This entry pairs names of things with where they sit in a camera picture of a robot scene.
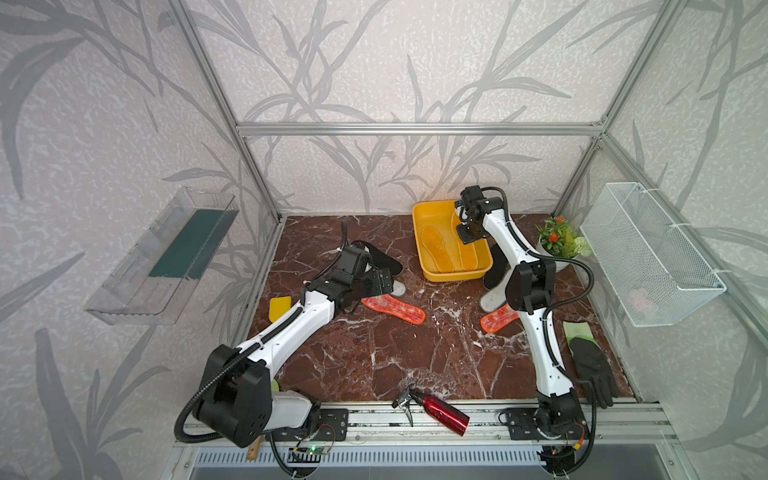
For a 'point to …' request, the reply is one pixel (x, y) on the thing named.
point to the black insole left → (381, 260)
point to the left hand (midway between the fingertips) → (381, 281)
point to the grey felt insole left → (398, 289)
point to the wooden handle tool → (253, 449)
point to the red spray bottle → (434, 410)
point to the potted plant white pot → (557, 239)
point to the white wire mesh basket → (653, 269)
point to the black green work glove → (593, 370)
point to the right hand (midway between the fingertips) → (467, 233)
